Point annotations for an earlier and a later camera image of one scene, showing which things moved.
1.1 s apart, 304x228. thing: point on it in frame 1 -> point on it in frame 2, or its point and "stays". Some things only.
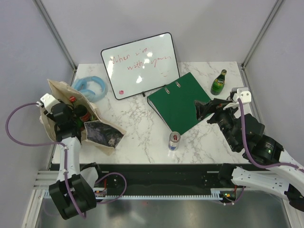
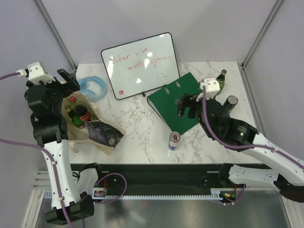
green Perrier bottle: x=218 y=83 stays
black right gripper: x=216 y=107 -> x=186 y=100
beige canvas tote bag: x=98 y=135 stays
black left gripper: x=71 y=111 -> x=71 y=85
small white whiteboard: x=136 y=67 stays
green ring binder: x=175 y=104 stays
